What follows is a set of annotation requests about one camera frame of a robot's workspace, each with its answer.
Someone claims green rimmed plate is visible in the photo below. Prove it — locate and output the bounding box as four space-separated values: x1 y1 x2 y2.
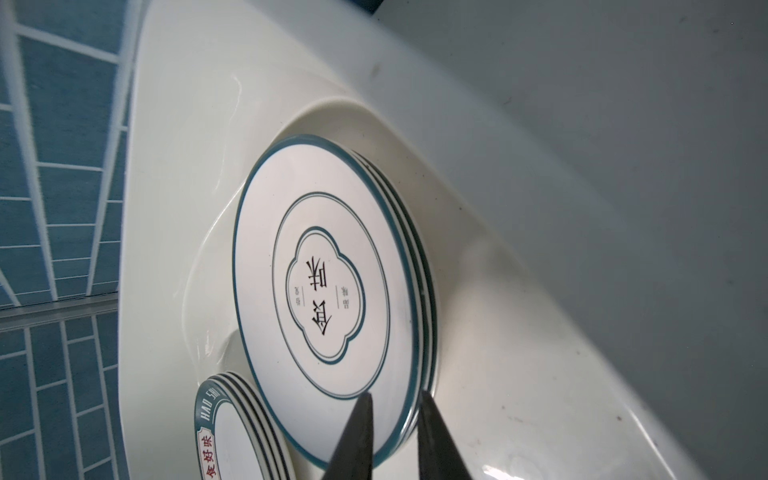
352 152 438 457
194 371 296 479

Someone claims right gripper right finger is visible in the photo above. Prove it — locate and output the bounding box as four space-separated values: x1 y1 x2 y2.
417 390 471 480

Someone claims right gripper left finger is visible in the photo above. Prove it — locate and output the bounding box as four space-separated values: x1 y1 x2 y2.
322 393 374 480

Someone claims white plastic bin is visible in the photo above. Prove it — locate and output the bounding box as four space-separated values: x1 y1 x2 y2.
118 1 703 479

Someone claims white cloud-pattern plate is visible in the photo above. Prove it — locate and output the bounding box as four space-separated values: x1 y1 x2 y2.
232 135 426 468

